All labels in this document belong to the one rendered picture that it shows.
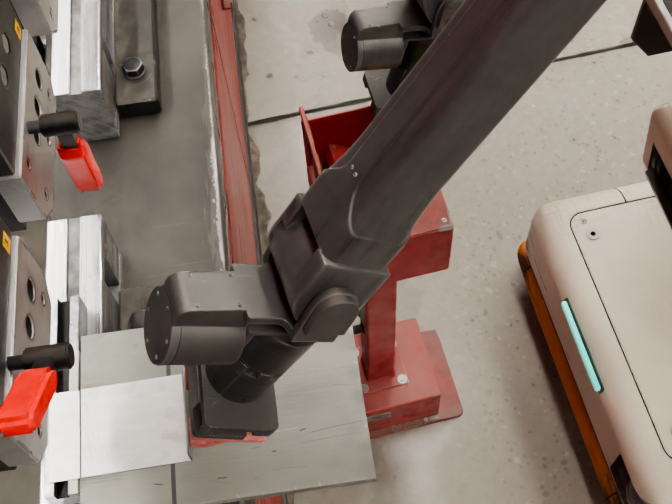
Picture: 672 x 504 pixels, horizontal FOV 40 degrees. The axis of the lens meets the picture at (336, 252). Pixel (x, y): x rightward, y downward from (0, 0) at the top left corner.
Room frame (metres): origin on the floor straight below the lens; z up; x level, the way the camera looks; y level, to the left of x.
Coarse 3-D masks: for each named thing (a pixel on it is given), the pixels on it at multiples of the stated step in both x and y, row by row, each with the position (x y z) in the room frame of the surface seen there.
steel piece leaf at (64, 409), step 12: (60, 396) 0.33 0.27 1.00; (72, 396) 0.33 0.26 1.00; (60, 408) 0.32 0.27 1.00; (72, 408) 0.32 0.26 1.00; (60, 420) 0.31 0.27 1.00; (72, 420) 0.31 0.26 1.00; (60, 432) 0.29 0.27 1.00; (72, 432) 0.29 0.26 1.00; (60, 444) 0.28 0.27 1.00; (72, 444) 0.28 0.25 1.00; (60, 456) 0.27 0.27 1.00; (72, 456) 0.27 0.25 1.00; (60, 468) 0.26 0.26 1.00; (72, 468) 0.26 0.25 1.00; (60, 480) 0.25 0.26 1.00
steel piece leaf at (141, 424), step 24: (120, 384) 0.34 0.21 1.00; (144, 384) 0.33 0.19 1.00; (168, 384) 0.33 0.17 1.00; (96, 408) 0.32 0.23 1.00; (120, 408) 0.31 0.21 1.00; (144, 408) 0.31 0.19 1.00; (168, 408) 0.31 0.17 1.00; (96, 432) 0.29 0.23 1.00; (120, 432) 0.29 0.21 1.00; (144, 432) 0.29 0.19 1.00; (168, 432) 0.29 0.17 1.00; (96, 456) 0.27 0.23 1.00; (120, 456) 0.27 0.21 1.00; (144, 456) 0.27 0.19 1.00; (168, 456) 0.26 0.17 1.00; (192, 456) 0.26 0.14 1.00
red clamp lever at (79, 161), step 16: (64, 112) 0.46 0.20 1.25; (32, 128) 0.46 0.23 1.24; (48, 128) 0.45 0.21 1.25; (64, 128) 0.45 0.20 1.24; (80, 128) 0.46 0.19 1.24; (64, 144) 0.46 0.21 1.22; (80, 144) 0.46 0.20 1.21; (64, 160) 0.45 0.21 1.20; (80, 160) 0.45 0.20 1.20; (80, 176) 0.45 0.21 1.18; (96, 176) 0.46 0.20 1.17
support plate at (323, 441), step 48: (96, 336) 0.39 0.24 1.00; (96, 384) 0.34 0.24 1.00; (288, 384) 0.32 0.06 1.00; (336, 384) 0.32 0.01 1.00; (288, 432) 0.28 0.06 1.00; (336, 432) 0.27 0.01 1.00; (96, 480) 0.25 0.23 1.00; (144, 480) 0.24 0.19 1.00; (192, 480) 0.24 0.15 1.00; (240, 480) 0.24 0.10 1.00; (288, 480) 0.23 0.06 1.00; (336, 480) 0.23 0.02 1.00
